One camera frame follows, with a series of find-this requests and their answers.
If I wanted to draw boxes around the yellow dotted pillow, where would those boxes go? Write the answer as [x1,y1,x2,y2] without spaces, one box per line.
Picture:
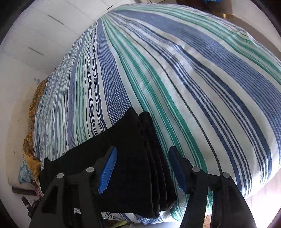
[24,153,42,182]

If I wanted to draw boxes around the white wardrobe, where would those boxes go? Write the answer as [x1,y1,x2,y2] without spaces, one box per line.
[0,0,132,74]

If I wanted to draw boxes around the black pants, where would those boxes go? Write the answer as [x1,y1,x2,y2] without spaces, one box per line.
[39,107,177,219]

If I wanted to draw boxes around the teal patterned pillow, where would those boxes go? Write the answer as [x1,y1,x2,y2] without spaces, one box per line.
[19,161,31,185]

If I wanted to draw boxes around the orange floral quilt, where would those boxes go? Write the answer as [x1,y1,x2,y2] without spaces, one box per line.
[23,79,48,163]

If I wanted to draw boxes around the dark wooden bedside table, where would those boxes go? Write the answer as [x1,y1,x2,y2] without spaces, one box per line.
[12,185,38,196]

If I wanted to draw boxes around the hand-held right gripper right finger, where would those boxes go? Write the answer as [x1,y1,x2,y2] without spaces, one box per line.
[169,146,257,228]

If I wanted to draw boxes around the blue green striped bedsheet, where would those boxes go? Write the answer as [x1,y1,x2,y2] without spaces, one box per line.
[33,4,281,224]

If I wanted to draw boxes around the brown stool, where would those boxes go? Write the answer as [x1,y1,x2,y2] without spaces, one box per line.
[207,0,234,19]

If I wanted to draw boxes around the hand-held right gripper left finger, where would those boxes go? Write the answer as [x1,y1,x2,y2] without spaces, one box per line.
[28,146,118,228]

